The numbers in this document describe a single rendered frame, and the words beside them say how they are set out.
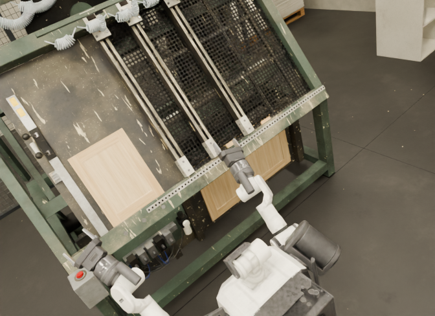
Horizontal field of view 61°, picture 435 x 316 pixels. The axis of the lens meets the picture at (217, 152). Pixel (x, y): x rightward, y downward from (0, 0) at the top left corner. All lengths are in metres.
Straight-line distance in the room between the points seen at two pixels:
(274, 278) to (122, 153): 1.46
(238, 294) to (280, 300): 0.13
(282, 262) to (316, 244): 0.13
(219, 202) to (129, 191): 0.86
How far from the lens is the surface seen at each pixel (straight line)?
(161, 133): 2.35
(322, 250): 1.24
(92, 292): 2.15
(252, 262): 1.09
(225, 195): 2.93
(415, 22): 5.06
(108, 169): 2.33
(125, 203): 2.33
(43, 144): 2.32
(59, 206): 2.37
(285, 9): 7.19
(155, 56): 2.50
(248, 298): 1.14
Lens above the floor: 2.32
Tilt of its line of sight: 34 degrees down
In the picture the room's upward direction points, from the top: 19 degrees counter-clockwise
